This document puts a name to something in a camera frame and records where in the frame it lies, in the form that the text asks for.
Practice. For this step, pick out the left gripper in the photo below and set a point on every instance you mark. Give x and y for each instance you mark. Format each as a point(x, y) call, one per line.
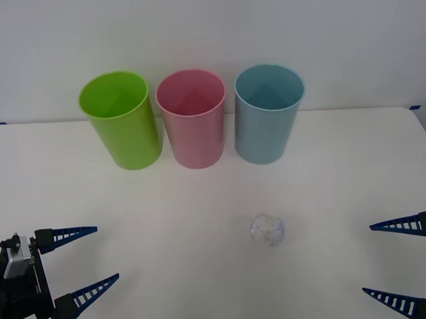
point(25, 295)

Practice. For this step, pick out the plastic-wrapped paper ball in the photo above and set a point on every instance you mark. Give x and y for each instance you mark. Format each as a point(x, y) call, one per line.
point(268, 231)

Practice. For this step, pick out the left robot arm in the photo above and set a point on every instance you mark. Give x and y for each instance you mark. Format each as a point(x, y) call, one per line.
point(15, 261)

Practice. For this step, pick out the green plastic bin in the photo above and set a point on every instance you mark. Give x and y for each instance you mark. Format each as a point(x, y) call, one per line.
point(128, 141)

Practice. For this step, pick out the pale blue plastic bin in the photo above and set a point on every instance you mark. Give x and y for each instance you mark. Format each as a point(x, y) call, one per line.
point(261, 137)

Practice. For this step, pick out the pink plastic bin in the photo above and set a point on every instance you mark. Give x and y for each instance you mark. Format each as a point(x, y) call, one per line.
point(195, 142)

